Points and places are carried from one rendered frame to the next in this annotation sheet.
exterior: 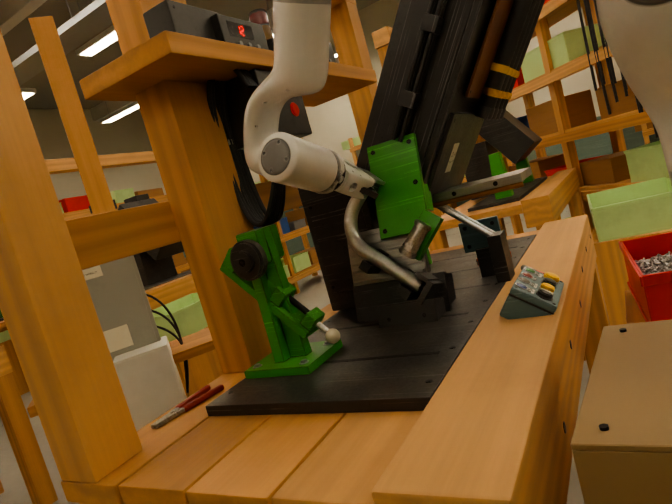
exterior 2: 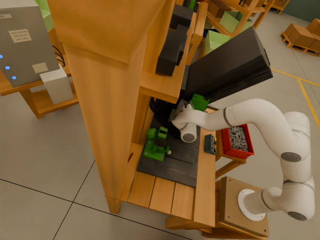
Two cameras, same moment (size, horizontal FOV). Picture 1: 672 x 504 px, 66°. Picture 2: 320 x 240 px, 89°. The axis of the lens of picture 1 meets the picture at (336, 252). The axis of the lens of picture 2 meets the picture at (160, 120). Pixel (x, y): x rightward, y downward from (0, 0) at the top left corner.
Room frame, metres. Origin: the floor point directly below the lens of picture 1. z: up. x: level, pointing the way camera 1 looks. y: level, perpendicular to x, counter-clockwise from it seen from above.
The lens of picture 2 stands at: (0.55, 0.48, 1.98)
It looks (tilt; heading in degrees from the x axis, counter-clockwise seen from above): 53 degrees down; 325
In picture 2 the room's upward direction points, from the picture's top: 21 degrees clockwise
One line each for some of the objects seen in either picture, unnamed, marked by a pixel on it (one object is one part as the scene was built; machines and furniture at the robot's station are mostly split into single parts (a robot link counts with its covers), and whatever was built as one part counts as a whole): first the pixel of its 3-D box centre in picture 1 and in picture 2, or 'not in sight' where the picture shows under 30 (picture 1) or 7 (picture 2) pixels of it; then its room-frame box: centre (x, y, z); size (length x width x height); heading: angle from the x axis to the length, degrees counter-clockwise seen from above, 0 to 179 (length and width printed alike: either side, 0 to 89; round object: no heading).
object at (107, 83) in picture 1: (264, 81); (167, 38); (1.37, 0.06, 1.52); 0.90 x 0.25 x 0.04; 149
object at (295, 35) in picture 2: not in sight; (309, 35); (3.96, -6.23, 0.37); 1.20 x 0.80 x 0.74; 66
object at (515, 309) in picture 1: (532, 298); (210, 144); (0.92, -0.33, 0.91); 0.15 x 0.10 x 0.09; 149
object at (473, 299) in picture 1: (419, 298); (177, 117); (1.24, -0.17, 0.89); 1.10 x 0.42 x 0.02; 149
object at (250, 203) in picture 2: not in sight; (260, 202); (0.45, -0.38, 1.02); 0.19 x 0.19 x 0.18
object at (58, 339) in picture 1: (269, 144); (155, 60); (1.39, 0.09, 1.36); 1.49 x 0.09 x 0.97; 149
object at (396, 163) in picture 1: (403, 185); (196, 105); (1.14, -0.18, 1.17); 0.13 x 0.12 x 0.20; 149
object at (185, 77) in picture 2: (369, 231); (170, 89); (1.40, -0.10, 1.07); 0.30 x 0.18 x 0.34; 149
